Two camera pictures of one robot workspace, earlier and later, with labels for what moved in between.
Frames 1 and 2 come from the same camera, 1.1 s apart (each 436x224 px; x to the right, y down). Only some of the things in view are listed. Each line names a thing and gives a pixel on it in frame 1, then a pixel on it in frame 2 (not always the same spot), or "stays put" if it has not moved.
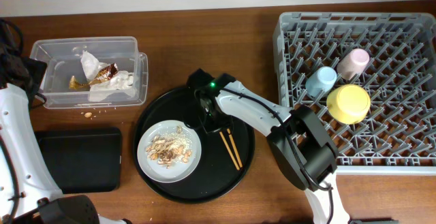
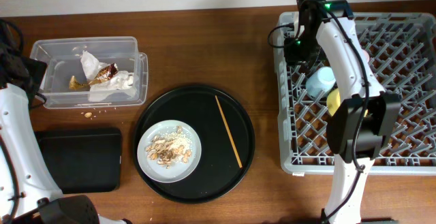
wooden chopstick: (229, 151) → (228, 130)
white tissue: (120, 88) stays put
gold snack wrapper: (105, 73) stays put
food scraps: (169, 147) stays put
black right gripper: (208, 124) → (291, 56)
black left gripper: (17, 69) stays put
